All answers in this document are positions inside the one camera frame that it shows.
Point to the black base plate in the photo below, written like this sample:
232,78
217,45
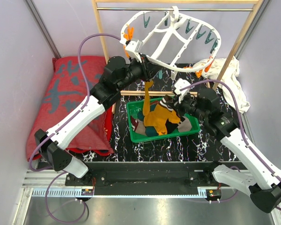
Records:
151,171

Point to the dark teal sock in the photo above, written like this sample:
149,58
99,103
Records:
143,130

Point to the aluminium rail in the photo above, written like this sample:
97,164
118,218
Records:
65,185

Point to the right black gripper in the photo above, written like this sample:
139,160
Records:
179,110

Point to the white oval clip hanger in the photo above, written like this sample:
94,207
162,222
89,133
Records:
178,30

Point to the mustard striped sock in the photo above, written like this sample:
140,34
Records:
146,105
157,118

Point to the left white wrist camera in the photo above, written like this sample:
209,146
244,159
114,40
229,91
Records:
132,49

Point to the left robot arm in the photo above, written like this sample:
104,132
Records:
117,75

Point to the white crumpled cloth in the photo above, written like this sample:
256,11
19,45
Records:
229,78

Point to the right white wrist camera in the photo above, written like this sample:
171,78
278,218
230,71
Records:
181,88

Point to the teal clip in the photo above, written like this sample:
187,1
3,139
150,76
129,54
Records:
160,74

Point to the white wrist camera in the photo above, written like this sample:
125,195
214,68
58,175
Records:
181,88
132,49

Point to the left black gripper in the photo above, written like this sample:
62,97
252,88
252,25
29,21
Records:
149,70

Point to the grey black sock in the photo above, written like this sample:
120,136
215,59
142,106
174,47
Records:
183,126

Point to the metal hanging rod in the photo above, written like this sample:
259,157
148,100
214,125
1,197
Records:
171,9

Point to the green plastic basket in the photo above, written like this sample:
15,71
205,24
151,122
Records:
132,110

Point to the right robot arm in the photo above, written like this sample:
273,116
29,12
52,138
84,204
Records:
263,185

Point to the brown orange striped sock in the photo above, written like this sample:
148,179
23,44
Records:
154,102

